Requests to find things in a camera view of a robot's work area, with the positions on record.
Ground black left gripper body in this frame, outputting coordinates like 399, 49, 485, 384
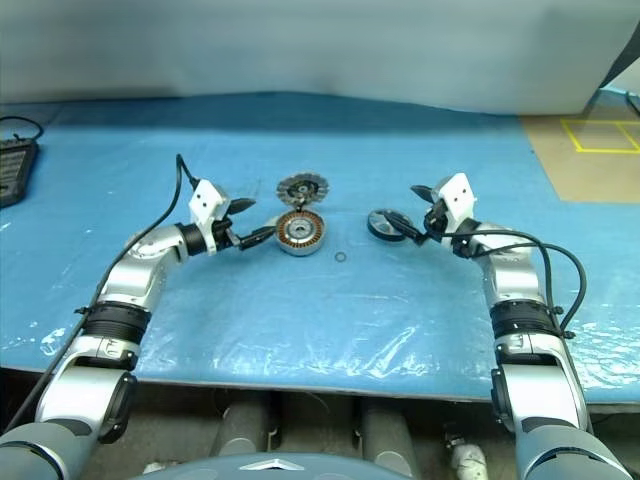
213, 215, 246, 251

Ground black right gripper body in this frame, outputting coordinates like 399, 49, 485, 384
423, 197, 454, 246

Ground black round cap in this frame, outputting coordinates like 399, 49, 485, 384
366, 207, 409, 245

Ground silver motor housing copper windings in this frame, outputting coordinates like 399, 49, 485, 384
275, 208, 327, 258

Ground toothed silver gear disc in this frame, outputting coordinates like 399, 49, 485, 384
275, 171, 329, 208

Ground blue plastic table sheet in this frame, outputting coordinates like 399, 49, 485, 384
0, 91, 640, 404

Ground brown cardboard sheet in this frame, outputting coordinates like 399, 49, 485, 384
517, 112, 640, 204

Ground white backdrop board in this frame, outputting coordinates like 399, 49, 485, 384
0, 0, 637, 115

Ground grey rounded cylinder shape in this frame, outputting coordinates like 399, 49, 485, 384
358, 397, 420, 480
218, 397, 275, 457

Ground black ribbed box device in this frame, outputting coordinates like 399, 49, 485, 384
0, 139, 41, 209

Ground grey robot torso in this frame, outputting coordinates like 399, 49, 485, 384
162, 451, 419, 480

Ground dark slanted pole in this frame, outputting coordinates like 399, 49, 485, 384
593, 28, 640, 97

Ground white rounded object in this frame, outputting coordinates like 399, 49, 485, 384
448, 438, 487, 480

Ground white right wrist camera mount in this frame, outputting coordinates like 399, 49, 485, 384
431, 172, 477, 227

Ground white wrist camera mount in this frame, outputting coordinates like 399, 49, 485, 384
431, 172, 477, 227
187, 178, 232, 254

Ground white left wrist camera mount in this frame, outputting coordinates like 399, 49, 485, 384
187, 178, 232, 254

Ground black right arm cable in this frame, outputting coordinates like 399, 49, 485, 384
437, 227, 587, 342

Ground thin black device cable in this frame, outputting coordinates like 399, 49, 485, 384
0, 116, 44, 145

